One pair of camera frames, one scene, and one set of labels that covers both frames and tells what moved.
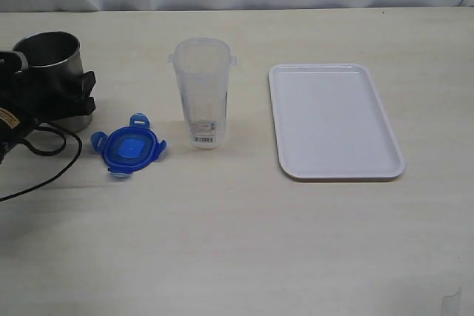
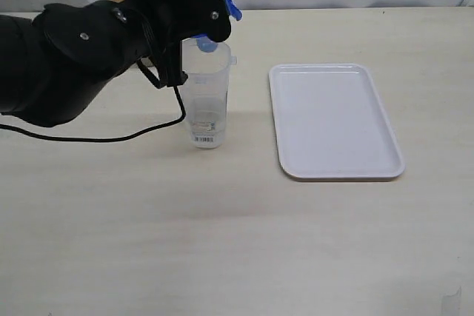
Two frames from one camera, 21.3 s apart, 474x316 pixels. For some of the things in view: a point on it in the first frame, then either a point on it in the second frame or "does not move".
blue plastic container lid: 128,149 -> 204,44
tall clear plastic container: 204,67 does not move
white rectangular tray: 330,123 does not move
